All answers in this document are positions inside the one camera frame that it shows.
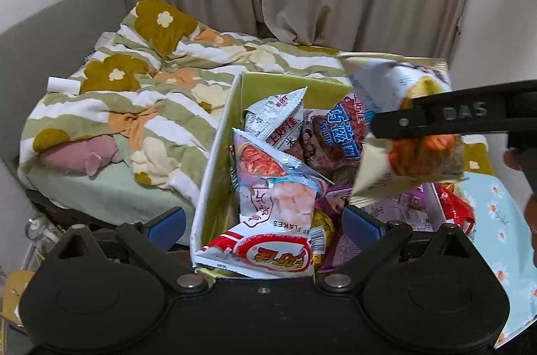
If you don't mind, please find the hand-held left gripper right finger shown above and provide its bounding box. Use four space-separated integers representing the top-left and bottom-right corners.
316 206 474 295

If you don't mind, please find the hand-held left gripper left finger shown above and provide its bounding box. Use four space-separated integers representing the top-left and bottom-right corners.
54 206 210 295

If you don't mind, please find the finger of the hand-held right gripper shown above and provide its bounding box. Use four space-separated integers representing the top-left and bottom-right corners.
371 105 427 140

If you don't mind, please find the orange sticks snack packet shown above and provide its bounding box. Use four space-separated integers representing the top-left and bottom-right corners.
349 60 467 210

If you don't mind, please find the blue red snack packet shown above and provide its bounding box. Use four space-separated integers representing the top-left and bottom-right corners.
319 94 372 171

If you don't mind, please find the yellow-green cardboard box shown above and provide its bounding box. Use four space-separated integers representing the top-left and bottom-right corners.
190 71 453 281

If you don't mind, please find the brown cartoon snack packet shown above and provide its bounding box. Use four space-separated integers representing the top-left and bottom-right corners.
301 109 336 172

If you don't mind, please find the red oval label snack packet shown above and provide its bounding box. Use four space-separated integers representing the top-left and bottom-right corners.
194 220 316 282

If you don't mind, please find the pink white snack packet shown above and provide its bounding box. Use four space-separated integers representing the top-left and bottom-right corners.
230 127 337 230

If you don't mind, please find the silver grey snack packet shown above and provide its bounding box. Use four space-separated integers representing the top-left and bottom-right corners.
243 86 310 151

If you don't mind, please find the person's right hand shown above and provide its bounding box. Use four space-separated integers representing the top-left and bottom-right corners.
502 148 537 236

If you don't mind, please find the purple pink snack packet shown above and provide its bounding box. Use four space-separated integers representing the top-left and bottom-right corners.
325 183 438 274

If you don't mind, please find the yellow snack packet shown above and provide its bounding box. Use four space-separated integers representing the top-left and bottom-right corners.
309 207 337 265

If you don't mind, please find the green bed sheet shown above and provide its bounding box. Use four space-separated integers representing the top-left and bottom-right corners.
24 161 199 218

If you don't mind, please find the pink plush pillow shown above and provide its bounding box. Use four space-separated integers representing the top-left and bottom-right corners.
39 136 123 176

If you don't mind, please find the light blue floral cloth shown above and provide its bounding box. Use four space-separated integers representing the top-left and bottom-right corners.
459 169 537 349

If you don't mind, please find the clear glass bottle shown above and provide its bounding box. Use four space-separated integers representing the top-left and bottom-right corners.
24 211 62 257

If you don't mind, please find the floral striped blanket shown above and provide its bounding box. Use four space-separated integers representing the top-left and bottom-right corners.
20 0 351 205

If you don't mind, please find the brown cardboard box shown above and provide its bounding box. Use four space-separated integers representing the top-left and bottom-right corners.
0 269 35 336

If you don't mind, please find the white paper roll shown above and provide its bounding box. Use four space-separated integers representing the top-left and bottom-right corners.
47 76 81 93

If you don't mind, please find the grey headboard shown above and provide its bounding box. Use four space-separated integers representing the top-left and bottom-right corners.
0 0 127 171

